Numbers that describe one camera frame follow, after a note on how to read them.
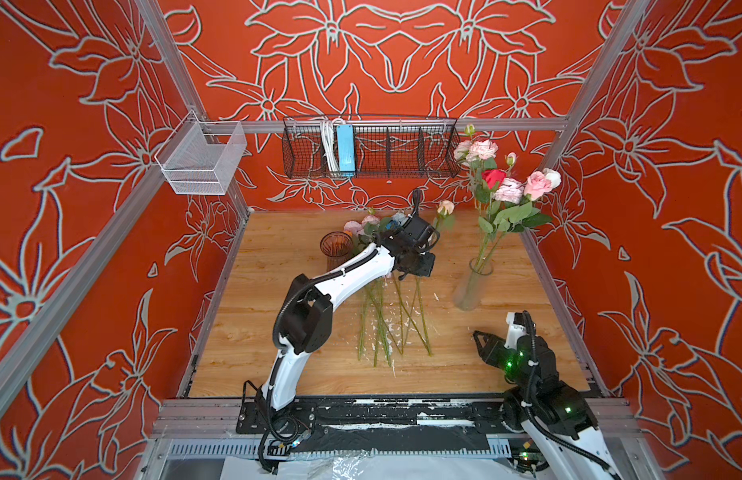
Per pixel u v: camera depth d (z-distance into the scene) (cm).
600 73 80
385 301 94
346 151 90
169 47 75
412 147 97
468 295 88
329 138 88
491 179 69
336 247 88
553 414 53
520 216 69
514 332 68
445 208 90
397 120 92
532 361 55
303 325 51
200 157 93
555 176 67
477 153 72
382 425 73
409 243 66
